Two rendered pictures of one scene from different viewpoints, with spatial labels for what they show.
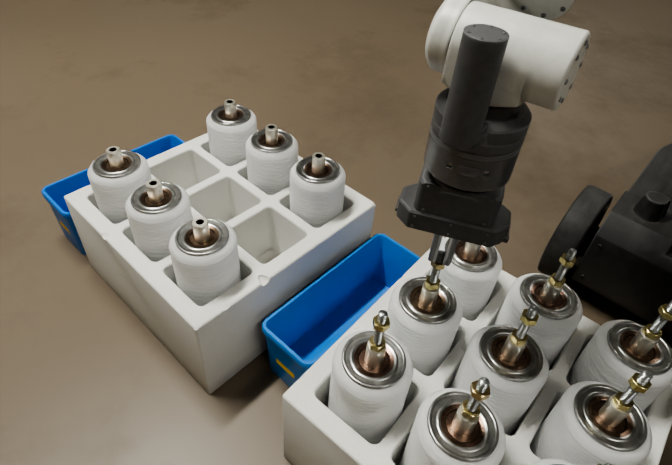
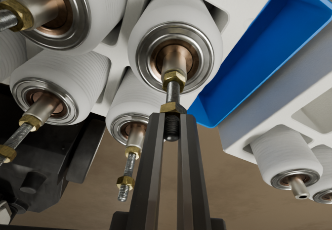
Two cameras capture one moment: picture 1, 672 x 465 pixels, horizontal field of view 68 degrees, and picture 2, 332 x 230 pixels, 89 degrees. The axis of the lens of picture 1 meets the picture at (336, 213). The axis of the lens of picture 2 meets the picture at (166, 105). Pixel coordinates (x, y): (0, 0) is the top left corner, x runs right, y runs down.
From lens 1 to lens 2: 51 cm
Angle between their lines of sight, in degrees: 13
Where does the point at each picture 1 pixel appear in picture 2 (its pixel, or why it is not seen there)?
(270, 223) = (312, 119)
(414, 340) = (182, 0)
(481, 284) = (119, 101)
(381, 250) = (207, 115)
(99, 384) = not seen: outside the picture
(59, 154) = not seen: outside the picture
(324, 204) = (279, 147)
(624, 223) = (47, 167)
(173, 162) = not seen: outside the picture
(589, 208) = (74, 171)
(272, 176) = (325, 161)
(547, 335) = (36, 60)
